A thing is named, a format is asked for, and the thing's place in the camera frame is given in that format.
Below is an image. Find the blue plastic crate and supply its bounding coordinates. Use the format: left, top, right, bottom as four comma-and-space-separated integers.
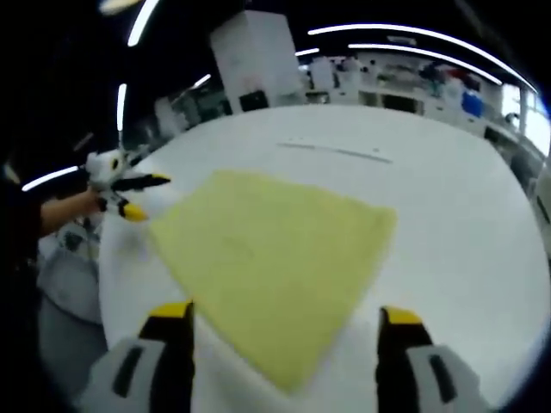
461, 90, 483, 117

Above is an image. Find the person's black printed shirt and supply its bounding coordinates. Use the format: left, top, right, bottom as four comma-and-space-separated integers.
0, 180, 46, 276

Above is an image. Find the black square panel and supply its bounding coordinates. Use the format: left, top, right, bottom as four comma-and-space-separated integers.
238, 89, 270, 114

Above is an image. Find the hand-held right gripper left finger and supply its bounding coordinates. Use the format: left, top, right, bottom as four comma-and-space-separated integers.
79, 299, 195, 413

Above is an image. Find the grey mesh office chair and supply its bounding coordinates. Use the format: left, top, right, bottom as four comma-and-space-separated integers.
36, 244, 109, 393

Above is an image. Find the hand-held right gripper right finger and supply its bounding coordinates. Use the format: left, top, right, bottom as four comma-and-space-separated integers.
375, 305, 492, 413

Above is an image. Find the white square pillar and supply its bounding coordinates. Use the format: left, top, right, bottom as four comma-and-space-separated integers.
209, 9, 305, 115

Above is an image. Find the white lab counter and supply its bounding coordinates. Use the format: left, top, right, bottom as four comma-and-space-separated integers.
306, 79, 505, 126

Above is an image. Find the person's left hand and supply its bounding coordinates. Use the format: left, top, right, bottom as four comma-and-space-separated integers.
75, 188, 104, 214

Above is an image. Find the yellow garment with dark sleeves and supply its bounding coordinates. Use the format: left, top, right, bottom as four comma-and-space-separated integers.
147, 168, 399, 395

